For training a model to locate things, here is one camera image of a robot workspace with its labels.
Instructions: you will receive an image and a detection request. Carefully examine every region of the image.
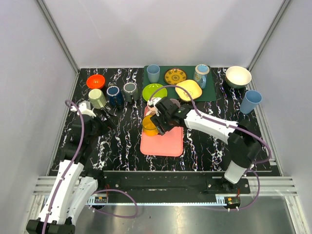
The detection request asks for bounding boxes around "dark blue ceramic mug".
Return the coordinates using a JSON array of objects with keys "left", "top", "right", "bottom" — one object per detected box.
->
[{"left": 106, "top": 86, "right": 123, "bottom": 107}]

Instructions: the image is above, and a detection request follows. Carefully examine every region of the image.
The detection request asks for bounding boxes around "yellow glass mug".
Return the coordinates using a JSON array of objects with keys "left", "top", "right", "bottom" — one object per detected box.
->
[{"left": 142, "top": 115, "right": 158, "bottom": 137}]

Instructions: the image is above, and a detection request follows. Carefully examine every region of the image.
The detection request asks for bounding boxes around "light green ceramic mug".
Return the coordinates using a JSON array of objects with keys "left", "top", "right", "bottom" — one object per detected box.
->
[{"left": 88, "top": 89, "right": 106, "bottom": 109}]

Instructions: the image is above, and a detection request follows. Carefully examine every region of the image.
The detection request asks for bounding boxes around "grey ceramic mug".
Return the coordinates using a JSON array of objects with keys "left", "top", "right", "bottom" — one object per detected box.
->
[{"left": 123, "top": 82, "right": 138, "bottom": 103}]

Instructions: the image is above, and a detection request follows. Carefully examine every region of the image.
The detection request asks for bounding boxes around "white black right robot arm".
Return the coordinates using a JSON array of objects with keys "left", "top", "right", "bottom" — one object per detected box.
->
[{"left": 147, "top": 97, "right": 262, "bottom": 193}]

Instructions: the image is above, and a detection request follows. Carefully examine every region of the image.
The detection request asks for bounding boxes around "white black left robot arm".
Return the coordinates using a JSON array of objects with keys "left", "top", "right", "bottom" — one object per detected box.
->
[{"left": 26, "top": 109, "right": 117, "bottom": 234}]

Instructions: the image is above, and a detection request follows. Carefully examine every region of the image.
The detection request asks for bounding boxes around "pink ceramic mug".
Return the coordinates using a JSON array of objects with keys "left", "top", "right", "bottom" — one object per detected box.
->
[{"left": 146, "top": 107, "right": 159, "bottom": 116}]

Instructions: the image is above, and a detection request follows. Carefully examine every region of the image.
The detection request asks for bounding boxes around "light blue patterned mug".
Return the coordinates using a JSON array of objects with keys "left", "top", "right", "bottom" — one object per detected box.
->
[{"left": 193, "top": 64, "right": 210, "bottom": 89}]

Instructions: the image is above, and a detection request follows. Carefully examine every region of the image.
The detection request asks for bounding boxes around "purple translucent cup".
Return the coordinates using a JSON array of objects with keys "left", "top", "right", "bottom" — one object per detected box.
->
[{"left": 170, "top": 98, "right": 180, "bottom": 108}]

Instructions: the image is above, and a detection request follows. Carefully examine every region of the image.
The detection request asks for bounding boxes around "pink plastic tray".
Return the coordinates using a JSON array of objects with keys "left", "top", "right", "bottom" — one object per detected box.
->
[{"left": 140, "top": 105, "right": 184, "bottom": 157}]

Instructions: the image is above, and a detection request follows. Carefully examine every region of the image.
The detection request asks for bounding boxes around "lime green plate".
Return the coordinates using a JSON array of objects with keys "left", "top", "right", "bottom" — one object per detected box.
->
[{"left": 142, "top": 83, "right": 168, "bottom": 101}]

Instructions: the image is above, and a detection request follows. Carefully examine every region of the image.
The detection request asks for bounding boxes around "yellow square plate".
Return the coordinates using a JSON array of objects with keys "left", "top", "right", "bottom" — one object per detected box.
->
[{"left": 175, "top": 79, "right": 202, "bottom": 101}]

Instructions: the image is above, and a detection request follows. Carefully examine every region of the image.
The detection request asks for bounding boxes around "yellow black patterned saucer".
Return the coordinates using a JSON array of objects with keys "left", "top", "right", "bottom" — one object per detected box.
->
[{"left": 164, "top": 68, "right": 187, "bottom": 85}]

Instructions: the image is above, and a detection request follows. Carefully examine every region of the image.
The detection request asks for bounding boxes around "orange plastic bowl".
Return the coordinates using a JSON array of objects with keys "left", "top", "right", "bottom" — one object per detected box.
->
[{"left": 86, "top": 74, "right": 106, "bottom": 89}]

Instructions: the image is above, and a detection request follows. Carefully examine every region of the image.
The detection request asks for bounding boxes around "light blue cup on mat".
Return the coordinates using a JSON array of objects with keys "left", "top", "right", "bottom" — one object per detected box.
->
[{"left": 147, "top": 64, "right": 160, "bottom": 83}]

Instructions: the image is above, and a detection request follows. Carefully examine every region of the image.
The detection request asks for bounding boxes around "white floral ceramic bowl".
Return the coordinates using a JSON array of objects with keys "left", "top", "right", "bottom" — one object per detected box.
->
[{"left": 225, "top": 66, "right": 252, "bottom": 89}]

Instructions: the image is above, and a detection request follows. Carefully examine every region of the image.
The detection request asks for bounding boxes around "light blue plastic cup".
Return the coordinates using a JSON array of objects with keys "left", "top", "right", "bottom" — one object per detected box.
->
[{"left": 240, "top": 90, "right": 262, "bottom": 114}]

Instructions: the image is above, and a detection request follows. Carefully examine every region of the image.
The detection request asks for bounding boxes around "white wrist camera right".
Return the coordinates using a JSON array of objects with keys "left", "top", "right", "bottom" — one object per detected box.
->
[{"left": 147, "top": 97, "right": 161, "bottom": 108}]

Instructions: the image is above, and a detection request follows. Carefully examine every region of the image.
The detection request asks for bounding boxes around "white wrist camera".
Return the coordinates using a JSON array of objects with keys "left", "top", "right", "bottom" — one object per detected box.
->
[
  {"left": 70, "top": 101, "right": 96, "bottom": 117},
  {"left": 147, "top": 97, "right": 161, "bottom": 108}
]

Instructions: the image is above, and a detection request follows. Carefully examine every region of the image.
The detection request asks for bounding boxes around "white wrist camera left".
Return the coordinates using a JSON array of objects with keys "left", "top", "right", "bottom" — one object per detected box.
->
[{"left": 70, "top": 101, "right": 96, "bottom": 117}]

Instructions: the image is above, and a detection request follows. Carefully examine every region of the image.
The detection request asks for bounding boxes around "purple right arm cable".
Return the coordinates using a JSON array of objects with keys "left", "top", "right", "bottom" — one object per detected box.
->
[{"left": 148, "top": 84, "right": 273, "bottom": 212}]

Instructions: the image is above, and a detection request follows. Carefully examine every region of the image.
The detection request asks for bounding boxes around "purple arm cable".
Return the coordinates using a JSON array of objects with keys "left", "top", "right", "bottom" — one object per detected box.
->
[
  {"left": 41, "top": 99, "right": 139, "bottom": 234},
  {"left": 148, "top": 84, "right": 273, "bottom": 212}
]

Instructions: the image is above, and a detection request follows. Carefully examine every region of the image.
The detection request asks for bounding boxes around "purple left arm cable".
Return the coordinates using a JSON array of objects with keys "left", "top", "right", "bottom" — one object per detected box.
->
[{"left": 41, "top": 99, "right": 139, "bottom": 234}]

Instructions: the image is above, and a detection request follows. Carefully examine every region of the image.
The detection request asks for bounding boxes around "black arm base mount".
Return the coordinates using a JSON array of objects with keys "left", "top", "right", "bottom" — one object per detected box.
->
[{"left": 97, "top": 171, "right": 251, "bottom": 195}]

